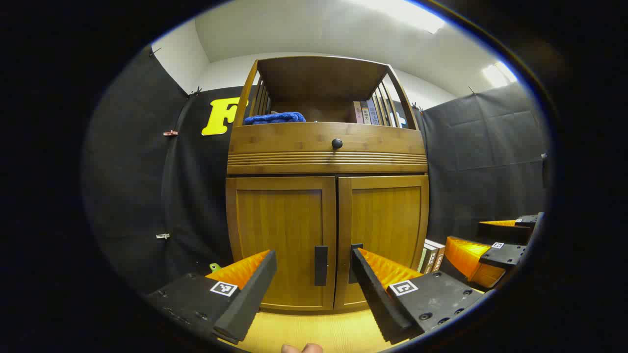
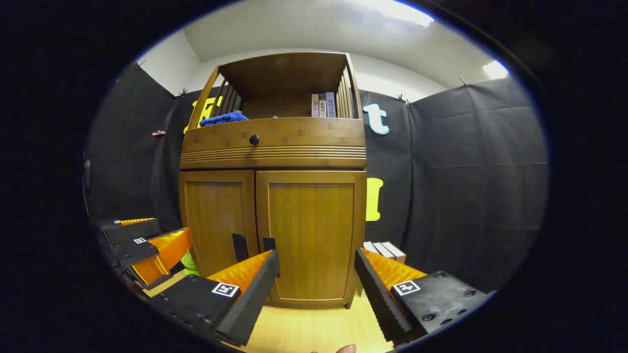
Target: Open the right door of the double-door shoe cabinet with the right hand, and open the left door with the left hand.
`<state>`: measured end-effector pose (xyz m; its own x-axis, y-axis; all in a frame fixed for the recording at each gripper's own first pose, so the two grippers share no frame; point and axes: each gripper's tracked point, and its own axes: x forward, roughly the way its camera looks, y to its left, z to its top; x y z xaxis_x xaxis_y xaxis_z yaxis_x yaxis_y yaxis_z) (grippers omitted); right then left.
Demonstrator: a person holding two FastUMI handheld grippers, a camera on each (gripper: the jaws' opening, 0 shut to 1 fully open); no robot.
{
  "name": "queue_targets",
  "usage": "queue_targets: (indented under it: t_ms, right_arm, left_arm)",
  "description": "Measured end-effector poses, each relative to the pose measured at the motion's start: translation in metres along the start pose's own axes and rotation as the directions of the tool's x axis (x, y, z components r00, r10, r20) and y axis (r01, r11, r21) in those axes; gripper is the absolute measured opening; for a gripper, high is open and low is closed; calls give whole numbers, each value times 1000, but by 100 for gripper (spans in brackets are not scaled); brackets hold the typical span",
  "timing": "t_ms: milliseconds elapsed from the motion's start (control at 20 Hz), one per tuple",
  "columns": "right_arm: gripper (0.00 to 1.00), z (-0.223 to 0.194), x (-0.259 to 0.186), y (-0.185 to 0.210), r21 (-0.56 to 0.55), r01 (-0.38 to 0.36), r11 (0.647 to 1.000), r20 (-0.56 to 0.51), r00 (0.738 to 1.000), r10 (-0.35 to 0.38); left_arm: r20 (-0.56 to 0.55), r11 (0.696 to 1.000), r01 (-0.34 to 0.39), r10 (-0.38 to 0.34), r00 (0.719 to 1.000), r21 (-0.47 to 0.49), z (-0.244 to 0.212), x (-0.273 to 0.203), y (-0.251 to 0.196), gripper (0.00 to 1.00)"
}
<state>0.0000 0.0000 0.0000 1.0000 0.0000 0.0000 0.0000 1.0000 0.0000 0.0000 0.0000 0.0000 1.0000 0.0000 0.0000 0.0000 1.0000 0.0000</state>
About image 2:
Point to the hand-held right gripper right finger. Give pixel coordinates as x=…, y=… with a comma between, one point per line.
x=378, y=299

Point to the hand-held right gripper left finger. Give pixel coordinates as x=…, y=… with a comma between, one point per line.
x=255, y=304

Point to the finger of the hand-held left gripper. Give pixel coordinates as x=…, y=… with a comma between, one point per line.
x=132, y=231
x=167, y=252

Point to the wooden shoe cabinet door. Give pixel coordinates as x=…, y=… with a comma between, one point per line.
x=314, y=230
x=216, y=220

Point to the wooden double-door shoe cabinet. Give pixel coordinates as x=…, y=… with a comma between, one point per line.
x=284, y=73

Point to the wooden cabinet drawer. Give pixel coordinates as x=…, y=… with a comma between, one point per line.
x=304, y=137

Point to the green plush toy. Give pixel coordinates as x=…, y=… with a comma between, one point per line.
x=189, y=264

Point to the white flat box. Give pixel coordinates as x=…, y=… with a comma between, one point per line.
x=383, y=250
x=369, y=246
x=396, y=252

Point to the black round drawer knob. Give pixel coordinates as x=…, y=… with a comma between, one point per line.
x=253, y=139

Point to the blue cloth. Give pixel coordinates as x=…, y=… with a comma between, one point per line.
x=223, y=119

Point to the black backdrop cloth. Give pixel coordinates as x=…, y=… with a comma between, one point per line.
x=466, y=171

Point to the pale blue spine book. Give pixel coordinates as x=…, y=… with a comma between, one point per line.
x=331, y=105

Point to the grey spine book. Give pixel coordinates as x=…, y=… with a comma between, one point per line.
x=322, y=105

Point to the pink spine book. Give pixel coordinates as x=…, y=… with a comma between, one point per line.
x=315, y=106

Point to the small ceiling light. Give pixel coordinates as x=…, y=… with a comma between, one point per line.
x=495, y=69

